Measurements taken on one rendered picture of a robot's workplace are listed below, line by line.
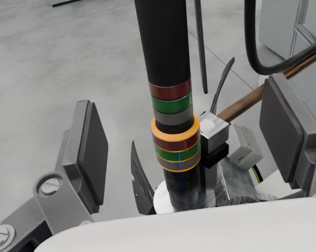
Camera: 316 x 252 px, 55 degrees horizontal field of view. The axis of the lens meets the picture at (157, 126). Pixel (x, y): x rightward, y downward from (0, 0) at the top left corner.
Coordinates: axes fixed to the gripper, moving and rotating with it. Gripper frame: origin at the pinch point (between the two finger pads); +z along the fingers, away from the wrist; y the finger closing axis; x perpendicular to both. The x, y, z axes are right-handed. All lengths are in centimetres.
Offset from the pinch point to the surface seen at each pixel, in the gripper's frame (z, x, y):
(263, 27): 290, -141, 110
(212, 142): 10.4, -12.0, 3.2
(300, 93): 118, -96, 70
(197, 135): 8.6, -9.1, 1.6
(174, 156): 7.7, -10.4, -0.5
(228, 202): 27, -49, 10
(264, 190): 34, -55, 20
